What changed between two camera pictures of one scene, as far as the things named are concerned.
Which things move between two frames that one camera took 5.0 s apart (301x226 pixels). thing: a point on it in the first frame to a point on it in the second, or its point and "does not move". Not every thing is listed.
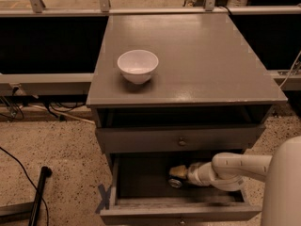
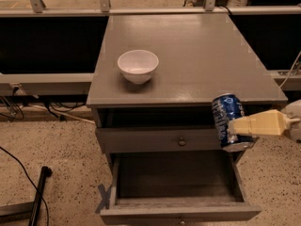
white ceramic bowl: x=137 y=66 does not move
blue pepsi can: x=175 y=183 to x=226 y=108
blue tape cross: x=104 y=202 does not move
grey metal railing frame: x=79 y=84 does not move
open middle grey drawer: x=140 y=195 does not move
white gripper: x=195 y=173 to x=294 y=120
